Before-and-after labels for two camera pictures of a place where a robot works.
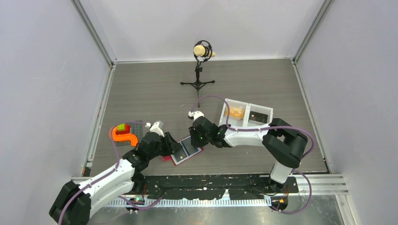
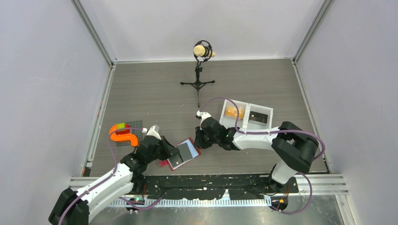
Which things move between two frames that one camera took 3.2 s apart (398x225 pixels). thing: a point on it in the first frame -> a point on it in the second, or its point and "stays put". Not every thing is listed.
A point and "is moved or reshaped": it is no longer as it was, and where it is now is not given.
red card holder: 188,150 is moved or reshaped
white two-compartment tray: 246,115 stays put
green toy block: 121,127 stays put
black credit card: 190,149 -> 185,152
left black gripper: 174,146 stays put
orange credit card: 234,112 stays put
